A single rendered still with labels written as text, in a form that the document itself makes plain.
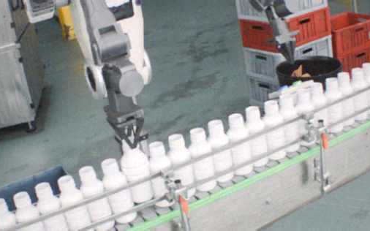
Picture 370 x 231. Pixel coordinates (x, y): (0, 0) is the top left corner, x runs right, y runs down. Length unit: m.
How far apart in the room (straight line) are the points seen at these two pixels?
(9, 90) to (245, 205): 3.74
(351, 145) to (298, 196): 0.24
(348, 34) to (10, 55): 2.97
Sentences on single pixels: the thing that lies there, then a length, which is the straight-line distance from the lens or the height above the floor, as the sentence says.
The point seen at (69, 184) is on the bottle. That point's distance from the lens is 1.23.
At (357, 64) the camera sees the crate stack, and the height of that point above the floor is 0.31.
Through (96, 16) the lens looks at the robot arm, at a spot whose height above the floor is 1.51.
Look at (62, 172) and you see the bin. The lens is 1.86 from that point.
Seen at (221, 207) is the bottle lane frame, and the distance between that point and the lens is 1.40.
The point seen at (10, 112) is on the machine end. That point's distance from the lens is 5.01.
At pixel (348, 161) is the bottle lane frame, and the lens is 1.67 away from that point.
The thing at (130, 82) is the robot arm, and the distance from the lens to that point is 1.12.
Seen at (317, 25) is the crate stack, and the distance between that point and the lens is 3.95.
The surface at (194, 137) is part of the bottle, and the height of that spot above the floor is 1.16.
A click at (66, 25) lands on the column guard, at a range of 8.91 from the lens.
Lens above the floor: 1.70
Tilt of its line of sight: 22 degrees down
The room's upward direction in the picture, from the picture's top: 10 degrees counter-clockwise
